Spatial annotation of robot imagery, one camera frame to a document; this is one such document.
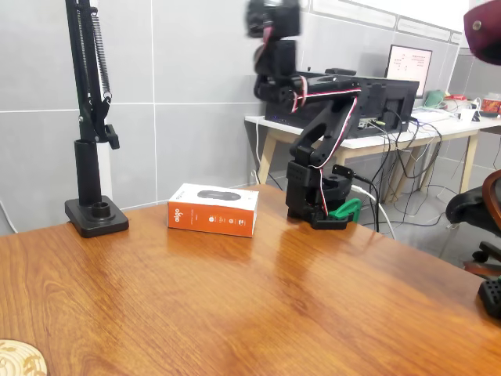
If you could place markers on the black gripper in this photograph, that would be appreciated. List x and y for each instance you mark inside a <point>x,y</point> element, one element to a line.
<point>272,17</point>

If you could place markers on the white orange mouse box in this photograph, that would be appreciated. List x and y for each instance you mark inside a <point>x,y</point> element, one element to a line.
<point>211,219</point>

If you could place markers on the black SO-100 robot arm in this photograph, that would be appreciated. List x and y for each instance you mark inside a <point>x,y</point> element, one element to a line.
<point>309,188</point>

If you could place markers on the black perforated arm base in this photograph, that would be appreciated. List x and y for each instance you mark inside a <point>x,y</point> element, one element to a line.
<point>491,297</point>

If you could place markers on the small white box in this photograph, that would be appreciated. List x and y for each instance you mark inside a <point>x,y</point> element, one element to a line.
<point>467,114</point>

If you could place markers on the computer monitor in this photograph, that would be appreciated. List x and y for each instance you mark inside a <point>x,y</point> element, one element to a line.
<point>409,66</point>

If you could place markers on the black computer case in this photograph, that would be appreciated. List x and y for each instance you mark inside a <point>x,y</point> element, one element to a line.
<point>391,103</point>

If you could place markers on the white desk wooden legs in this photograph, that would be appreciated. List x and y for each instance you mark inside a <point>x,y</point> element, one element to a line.
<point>364,143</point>

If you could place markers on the green cloth bundle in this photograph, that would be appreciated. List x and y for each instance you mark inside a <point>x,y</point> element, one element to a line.
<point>434,98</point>

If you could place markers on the green plastic clamp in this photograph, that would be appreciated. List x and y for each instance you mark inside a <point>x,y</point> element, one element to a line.
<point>346,209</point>

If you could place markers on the red printed tin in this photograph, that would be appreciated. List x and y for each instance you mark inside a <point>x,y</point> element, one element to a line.
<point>491,105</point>

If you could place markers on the black stand clamp base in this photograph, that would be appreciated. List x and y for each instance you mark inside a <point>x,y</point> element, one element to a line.
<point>88,172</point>

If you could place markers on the black office chair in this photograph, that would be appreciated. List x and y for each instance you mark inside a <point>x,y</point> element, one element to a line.
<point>469,211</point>

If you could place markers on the round wooden coaster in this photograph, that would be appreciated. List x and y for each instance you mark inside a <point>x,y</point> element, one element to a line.
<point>17,358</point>

